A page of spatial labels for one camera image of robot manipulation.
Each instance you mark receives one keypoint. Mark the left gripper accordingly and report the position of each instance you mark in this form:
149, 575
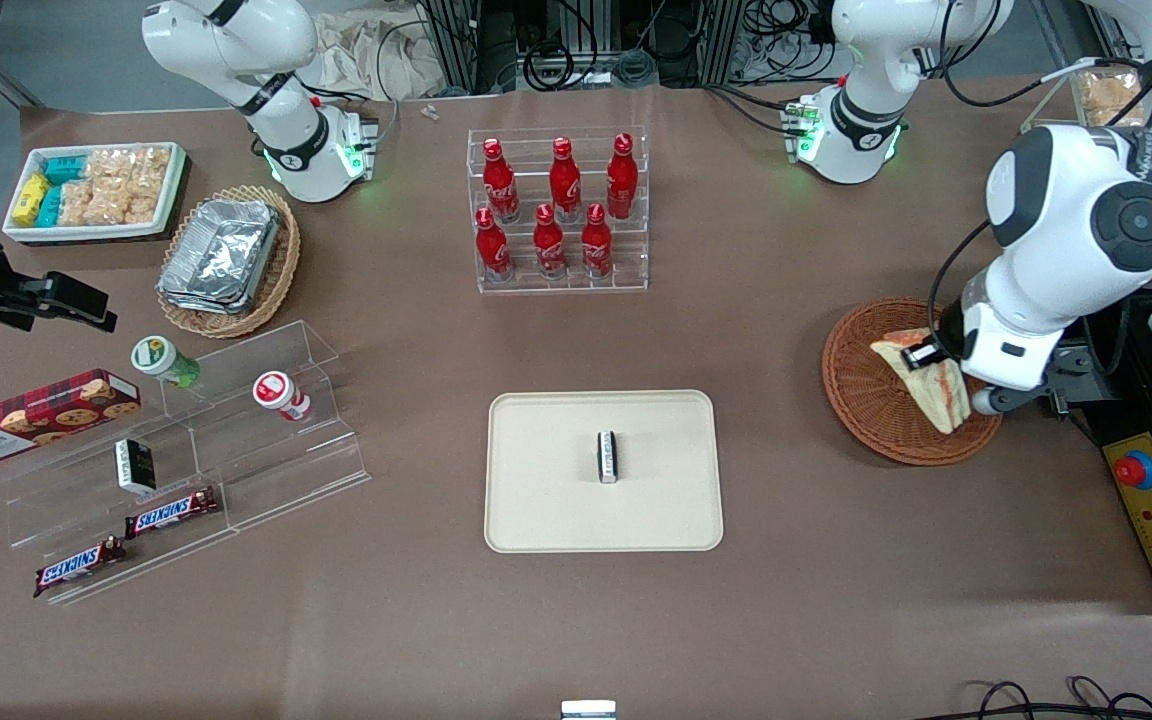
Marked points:
948, 331

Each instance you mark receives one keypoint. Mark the triangle sandwich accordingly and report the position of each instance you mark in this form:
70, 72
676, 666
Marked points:
941, 395

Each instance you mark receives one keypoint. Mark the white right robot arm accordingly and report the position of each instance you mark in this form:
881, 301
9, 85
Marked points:
286, 90

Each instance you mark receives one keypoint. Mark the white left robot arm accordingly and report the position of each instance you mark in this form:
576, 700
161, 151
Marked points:
1086, 220

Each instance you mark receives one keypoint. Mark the round brown wicker basket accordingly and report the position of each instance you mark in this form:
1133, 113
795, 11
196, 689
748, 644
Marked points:
876, 420

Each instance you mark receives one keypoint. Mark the oval light wicker basket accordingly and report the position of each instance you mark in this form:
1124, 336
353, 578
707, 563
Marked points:
281, 270

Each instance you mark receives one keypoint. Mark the cream plastic tray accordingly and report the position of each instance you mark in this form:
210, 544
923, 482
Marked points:
546, 500

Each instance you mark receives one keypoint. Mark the white rectangular snack bin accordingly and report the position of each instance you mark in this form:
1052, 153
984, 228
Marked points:
96, 232

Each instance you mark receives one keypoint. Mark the green lid snack cup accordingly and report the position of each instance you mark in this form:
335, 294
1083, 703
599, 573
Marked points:
154, 355

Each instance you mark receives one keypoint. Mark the teal snack packet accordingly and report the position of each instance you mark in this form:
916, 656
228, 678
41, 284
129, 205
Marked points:
64, 168
49, 205

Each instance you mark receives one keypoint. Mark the clear rice cracker bag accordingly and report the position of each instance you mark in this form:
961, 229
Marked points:
106, 205
131, 165

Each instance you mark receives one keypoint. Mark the yellow snack packet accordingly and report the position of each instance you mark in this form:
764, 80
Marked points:
30, 198

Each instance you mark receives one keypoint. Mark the red tartan cookie box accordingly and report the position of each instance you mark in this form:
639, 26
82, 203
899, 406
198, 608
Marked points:
36, 415

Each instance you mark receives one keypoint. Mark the stacked aluminium foil containers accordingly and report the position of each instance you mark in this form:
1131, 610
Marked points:
221, 255

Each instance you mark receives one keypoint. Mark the small black white box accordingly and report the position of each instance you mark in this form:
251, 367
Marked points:
136, 466
608, 458

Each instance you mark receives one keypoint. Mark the black appliance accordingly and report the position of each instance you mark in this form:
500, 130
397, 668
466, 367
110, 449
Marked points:
1131, 400

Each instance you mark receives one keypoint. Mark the red lid snack cup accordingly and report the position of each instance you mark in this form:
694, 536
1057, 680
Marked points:
276, 392

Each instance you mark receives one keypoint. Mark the red emergency stop button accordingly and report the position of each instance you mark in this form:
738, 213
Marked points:
1135, 470

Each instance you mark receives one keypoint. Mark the Snickers chocolate bar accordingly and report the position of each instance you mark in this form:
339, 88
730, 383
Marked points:
79, 566
171, 513

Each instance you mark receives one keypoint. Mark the clear acrylic stepped shelf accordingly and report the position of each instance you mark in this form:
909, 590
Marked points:
266, 470

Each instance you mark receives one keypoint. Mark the clear bread bin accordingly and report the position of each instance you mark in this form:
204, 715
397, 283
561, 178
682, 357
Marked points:
1061, 100

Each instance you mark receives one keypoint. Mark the bagged bread roll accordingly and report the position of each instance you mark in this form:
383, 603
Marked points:
1108, 95

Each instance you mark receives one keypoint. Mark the clear acrylic bottle rack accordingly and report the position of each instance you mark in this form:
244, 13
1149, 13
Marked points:
636, 250

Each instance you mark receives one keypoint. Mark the red cola bottle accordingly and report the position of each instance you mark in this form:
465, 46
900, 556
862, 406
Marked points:
548, 248
492, 250
622, 180
500, 185
564, 185
596, 247

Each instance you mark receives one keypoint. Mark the crumpled clear plastic sheet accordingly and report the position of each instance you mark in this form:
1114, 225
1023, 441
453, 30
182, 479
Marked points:
376, 55

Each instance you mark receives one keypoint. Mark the black equipment rack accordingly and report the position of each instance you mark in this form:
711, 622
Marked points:
616, 40

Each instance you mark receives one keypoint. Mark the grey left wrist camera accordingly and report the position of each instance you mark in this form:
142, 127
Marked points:
1001, 400

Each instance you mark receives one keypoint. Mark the grey metal bracket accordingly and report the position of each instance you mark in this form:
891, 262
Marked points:
1076, 370

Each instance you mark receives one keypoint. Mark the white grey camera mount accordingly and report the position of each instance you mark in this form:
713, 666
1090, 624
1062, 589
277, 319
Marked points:
588, 710

